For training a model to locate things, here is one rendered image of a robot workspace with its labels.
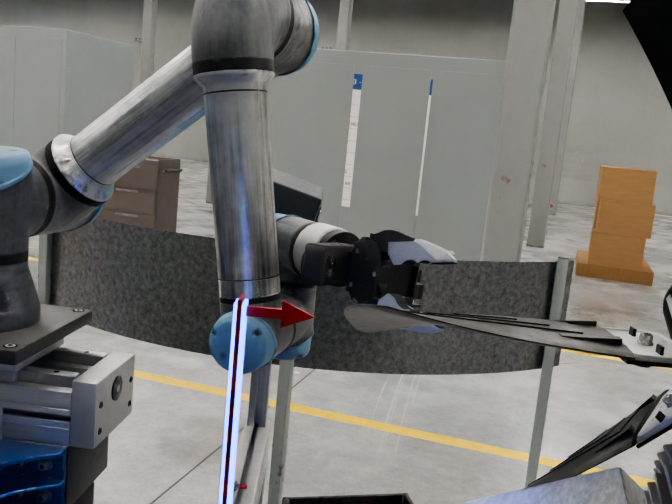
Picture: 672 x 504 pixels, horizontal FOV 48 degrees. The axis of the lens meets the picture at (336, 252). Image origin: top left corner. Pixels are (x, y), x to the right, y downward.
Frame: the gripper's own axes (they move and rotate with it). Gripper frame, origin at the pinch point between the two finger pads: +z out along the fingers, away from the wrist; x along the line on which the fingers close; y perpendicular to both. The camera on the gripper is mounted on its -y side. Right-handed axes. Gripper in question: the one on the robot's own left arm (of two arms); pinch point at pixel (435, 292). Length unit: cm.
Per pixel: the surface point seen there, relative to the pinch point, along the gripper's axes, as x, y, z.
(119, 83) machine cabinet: -86, 343, -988
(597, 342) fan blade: -0.7, -2.7, 20.9
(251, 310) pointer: 2.4, -23.1, 1.2
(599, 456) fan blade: 12.2, 10.0, 16.2
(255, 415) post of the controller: 30, 10, -42
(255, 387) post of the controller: 24.8, 8.3, -41.8
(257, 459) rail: 31.9, 3.6, -31.2
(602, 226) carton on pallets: -11, 679, -410
